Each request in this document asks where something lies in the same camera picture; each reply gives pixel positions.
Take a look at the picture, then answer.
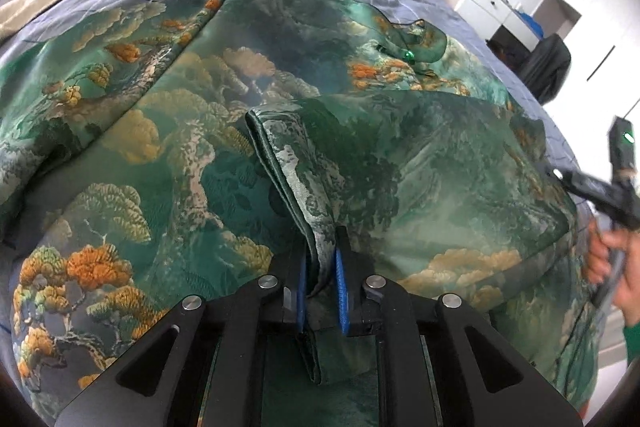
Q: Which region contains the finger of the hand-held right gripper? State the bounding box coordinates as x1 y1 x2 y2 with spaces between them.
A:
550 166 622 214

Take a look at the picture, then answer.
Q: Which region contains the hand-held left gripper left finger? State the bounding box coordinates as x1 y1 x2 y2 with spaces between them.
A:
52 249 308 427

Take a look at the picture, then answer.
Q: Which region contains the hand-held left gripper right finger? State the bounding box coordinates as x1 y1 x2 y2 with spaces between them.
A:
334 226 585 427

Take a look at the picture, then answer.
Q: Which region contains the green patterned silk garment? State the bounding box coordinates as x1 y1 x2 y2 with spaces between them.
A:
0 0 601 427

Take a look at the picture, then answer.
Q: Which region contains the person's right forearm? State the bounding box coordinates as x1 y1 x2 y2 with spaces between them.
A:
622 313 640 360

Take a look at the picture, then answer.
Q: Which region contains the person's right hand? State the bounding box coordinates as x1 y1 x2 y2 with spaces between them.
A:
586 227 640 329

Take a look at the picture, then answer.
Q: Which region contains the black jacket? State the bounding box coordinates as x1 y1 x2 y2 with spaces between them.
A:
520 34 572 105

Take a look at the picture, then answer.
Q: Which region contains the blue cloth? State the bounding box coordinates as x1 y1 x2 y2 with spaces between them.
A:
517 12 543 38

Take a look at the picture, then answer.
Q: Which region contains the cream fleece garment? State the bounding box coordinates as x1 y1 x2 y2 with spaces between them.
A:
0 0 83 42

